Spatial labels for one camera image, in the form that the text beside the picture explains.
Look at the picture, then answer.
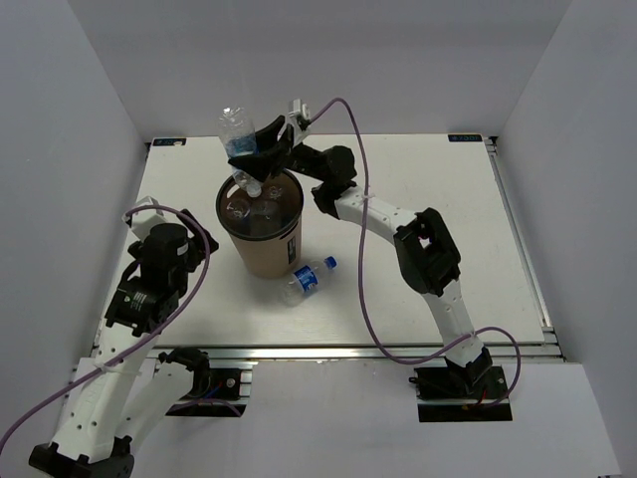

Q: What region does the brown cylindrical paper bin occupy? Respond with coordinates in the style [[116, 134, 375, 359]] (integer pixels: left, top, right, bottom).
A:
[[215, 171, 305, 279]]

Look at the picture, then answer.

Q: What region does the blue sticker back left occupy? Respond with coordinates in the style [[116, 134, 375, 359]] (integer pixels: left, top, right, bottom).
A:
[[151, 137, 186, 147]]

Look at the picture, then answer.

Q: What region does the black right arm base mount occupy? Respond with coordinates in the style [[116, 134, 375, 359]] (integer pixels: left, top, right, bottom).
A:
[[408, 366, 513, 423]]

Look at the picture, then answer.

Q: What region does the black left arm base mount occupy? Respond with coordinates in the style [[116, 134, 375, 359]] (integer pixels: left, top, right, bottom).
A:
[[155, 347, 252, 418]]

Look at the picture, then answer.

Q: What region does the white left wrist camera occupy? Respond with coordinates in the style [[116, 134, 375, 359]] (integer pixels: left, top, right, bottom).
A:
[[121, 196, 167, 241]]

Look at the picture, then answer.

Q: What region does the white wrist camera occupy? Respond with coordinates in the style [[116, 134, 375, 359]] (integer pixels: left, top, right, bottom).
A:
[[288, 99, 311, 147], [121, 196, 167, 241]]

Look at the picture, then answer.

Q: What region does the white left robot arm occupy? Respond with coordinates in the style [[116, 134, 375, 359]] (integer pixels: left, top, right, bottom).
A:
[[29, 205, 218, 477]]

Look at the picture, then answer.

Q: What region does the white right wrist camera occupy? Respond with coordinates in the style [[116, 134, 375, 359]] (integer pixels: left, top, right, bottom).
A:
[[288, 99, 311, 147]]

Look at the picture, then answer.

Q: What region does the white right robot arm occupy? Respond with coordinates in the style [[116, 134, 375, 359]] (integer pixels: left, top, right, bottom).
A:
[[229, 115, 493, 397]]

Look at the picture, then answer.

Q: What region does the blue sticker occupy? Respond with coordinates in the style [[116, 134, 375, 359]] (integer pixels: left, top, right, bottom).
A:
[[151, 137, 186, 147], [448, 133, 483, 142]]

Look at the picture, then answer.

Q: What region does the small clear bottle blue cap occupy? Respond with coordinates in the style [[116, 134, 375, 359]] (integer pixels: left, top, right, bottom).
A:
[[282, 256, 338, 306]]

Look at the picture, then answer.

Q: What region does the clear bottle green blue label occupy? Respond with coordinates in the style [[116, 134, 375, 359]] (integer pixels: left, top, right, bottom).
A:
[[250, 200, 281, 237]]

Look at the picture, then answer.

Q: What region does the blue sticker back right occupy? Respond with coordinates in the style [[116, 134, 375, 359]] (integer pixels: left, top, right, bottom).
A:
[[448, 133, 483, 142]]

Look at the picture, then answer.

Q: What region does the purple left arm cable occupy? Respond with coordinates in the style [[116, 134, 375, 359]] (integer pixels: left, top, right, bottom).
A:
[[0, 206, 213, 478]]

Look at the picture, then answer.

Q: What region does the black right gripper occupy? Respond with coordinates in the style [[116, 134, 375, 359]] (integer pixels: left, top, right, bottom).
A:
[[228, 116, 328, 184]]

